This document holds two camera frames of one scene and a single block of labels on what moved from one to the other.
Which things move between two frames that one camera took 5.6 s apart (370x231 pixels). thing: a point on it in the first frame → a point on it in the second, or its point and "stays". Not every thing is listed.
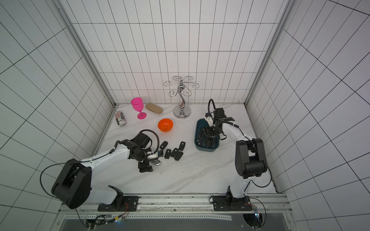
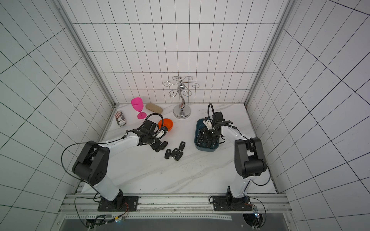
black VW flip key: (182, 146) stays
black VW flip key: (164, 145) stays
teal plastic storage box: (204, 143) stays
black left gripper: (141, 166) → (154, 147)
